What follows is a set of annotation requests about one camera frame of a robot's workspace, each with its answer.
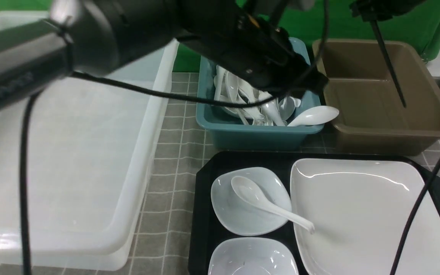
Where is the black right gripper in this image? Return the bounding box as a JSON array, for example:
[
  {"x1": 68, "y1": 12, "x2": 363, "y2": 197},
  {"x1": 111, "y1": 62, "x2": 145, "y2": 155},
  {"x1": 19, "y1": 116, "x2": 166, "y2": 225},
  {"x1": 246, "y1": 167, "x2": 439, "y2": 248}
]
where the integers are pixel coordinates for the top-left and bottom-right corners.
[{"x1": 349, "y1": 0, "x2": 424, "y2": 21}]

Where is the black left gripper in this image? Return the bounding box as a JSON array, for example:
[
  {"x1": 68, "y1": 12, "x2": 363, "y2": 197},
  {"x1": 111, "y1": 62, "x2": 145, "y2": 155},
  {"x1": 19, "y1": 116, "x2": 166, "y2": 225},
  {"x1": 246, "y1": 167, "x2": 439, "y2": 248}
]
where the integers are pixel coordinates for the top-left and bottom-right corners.
[{"x1": 178, "y1": 11, "x2": 328, "y2": 97}]

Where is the black chopstick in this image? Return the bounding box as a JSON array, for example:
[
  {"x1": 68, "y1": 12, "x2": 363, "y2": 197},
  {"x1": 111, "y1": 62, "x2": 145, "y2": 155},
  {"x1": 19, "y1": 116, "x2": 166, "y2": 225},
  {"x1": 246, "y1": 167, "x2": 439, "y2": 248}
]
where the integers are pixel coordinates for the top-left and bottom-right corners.
[{"x1": 369, "y1": 20, "x2": 407, "y2": 108}]

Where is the white ceramic soup spoon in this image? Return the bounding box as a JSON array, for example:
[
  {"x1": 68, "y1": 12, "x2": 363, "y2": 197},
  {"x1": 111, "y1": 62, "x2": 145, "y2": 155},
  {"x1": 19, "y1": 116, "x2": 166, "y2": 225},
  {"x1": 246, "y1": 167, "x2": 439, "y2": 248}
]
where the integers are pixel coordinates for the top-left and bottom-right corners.
[{"x1": 231, "y1": 176, "x2": 315, "y2": 234}]

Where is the small white dish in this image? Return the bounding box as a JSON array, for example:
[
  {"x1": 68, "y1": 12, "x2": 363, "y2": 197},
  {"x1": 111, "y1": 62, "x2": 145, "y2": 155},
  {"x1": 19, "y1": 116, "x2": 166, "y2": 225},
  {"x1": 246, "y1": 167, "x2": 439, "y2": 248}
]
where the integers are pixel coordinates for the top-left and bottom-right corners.
[{"x1": 210, "y1": 167, "x2": 292, "y2": 236}]

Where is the large white square plate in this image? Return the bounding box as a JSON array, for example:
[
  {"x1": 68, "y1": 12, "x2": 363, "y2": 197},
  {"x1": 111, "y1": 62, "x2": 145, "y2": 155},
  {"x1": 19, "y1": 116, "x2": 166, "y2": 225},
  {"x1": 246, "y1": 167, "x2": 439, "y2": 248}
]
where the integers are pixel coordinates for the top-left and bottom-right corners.
[{"x1": 290, "y1": 158, "x2": 424, "y2": 275}]

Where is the small white bowl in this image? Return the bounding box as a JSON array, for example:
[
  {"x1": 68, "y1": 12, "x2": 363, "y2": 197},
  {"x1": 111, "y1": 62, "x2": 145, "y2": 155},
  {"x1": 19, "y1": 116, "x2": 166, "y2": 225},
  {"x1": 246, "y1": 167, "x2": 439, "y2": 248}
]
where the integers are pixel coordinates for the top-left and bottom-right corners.
[{"x1": 208, "y1": 237, "x2": 299, "y2": 275}]

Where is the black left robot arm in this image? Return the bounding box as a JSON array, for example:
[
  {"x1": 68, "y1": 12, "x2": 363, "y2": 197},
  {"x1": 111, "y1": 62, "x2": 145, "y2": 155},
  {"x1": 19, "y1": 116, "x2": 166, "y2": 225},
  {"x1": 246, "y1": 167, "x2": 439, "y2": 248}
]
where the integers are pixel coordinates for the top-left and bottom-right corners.
[{"x1": 0, "y1": 0, "x2": 328, "y2": 110}]

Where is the green backdrop cloth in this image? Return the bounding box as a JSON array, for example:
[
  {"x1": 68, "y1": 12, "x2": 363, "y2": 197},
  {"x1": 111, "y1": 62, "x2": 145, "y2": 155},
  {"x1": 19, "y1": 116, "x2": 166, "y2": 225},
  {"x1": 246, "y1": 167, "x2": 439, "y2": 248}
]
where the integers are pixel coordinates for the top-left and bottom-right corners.
[{"x1": 0, "y1": 0, "x2": 440, "y2": 61}]

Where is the pile of white spoons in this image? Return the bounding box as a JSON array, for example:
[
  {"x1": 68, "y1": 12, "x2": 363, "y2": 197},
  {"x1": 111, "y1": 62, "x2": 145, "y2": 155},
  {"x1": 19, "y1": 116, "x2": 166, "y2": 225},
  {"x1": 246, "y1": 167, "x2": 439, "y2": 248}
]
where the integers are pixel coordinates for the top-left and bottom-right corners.
[{"x1": 212, "y1": 65, "x2": 301, "y2": 126}]

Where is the white spoon on bin edge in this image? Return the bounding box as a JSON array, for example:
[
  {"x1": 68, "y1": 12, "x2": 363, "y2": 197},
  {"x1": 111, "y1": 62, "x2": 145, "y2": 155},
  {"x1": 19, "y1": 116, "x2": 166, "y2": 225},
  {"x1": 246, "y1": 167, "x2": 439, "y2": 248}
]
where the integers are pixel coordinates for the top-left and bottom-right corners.
[{"x1": 287, "y1": 105, "x2": 340, "y2": 127}]

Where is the teal plastic bin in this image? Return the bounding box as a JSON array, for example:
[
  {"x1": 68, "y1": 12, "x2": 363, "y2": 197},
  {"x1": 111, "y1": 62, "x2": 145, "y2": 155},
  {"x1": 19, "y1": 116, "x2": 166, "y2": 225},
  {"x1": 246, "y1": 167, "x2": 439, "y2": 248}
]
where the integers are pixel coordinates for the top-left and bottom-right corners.
[{"x1": 196, "y1": 37, "x2": 324, "y2": 151}]

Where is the brown plastic bin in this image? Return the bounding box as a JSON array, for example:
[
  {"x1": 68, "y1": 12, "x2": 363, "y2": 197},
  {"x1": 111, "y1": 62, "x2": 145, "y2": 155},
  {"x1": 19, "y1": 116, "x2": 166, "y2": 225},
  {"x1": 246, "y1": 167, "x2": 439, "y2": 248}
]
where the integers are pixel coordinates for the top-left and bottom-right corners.
[{"x1": 317, "y1": 39, "x2": 440, "y2": 156}]

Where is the black serving tray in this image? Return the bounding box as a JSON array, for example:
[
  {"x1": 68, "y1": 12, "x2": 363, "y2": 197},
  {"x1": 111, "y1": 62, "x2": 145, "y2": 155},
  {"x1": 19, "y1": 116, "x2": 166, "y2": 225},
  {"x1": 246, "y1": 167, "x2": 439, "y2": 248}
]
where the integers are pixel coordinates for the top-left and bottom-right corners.
[{"x1": 188, "y1": 151, "x2": 440, "y2": 275}]

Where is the large white plastic tub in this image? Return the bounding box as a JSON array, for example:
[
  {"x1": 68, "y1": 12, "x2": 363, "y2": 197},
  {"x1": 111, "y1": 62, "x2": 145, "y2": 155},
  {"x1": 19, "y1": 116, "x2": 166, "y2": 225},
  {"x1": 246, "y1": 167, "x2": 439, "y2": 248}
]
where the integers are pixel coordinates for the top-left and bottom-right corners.
[{"x1": 0, "y1": 11, "x2": 180, "y2": 271}]

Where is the grey checked tablecloth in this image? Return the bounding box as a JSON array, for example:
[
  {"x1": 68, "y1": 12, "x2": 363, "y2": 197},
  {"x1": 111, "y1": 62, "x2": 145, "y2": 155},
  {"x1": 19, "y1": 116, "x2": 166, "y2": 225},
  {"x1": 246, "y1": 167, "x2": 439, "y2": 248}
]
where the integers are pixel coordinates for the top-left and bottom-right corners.
[{"x1": 0, "y1": 73, "x2": 440, "y2": 275}]

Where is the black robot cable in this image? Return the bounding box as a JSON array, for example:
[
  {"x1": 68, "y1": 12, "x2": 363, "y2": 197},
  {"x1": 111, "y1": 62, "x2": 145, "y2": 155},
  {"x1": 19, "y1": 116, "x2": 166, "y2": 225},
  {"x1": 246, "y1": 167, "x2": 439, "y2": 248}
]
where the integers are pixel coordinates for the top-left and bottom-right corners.
[{"x1": 19, "y1": 0, "x2": 329, "y2": 275}]

